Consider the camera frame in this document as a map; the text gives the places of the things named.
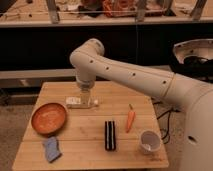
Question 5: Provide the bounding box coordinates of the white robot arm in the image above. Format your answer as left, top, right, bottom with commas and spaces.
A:
70, 38, 213, 171

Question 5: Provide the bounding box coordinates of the white domed robot base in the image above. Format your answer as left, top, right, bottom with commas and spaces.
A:
173, 39, 213, 64

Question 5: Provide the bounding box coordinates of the clear plastic water bottle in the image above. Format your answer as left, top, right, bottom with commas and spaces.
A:
65, 97, 99, 109

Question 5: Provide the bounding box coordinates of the black ridged block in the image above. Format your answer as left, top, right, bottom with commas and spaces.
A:
105, 121, 116, 151

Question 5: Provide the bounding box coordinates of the orange bowl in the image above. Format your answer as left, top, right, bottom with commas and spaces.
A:
31, 103, 67, 135

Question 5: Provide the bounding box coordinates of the orange carrot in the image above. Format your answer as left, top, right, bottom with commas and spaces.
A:
126, 104, 135, 133

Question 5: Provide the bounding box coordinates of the wooden table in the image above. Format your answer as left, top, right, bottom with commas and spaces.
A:
13, 81, 169, 171

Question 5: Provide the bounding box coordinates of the blue sponge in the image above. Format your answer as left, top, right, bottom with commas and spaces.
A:
43, 137, 62, 163

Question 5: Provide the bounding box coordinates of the white cup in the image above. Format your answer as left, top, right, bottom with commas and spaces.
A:
139, 130, 161, 154

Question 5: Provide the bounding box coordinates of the orange object on shelf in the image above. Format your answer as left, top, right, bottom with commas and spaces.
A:
103, 0, 135, 17

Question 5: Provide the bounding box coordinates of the black cable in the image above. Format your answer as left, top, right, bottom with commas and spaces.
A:
153, 99, 181, 145

